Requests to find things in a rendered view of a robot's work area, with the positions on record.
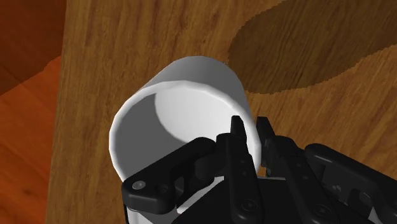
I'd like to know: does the white cup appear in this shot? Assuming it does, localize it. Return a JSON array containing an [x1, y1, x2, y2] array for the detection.
[[108, 55, 263, 224]]

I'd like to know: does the wooden table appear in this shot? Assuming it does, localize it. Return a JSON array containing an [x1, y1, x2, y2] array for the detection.
[[45, 0, 397, 224]]

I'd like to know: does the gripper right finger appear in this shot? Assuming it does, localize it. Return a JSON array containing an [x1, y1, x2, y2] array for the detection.
[[256, 116, 397, 224]]

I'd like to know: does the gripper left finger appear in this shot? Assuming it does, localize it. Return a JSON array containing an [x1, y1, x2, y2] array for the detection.
[[120, 115, 265, 224]]

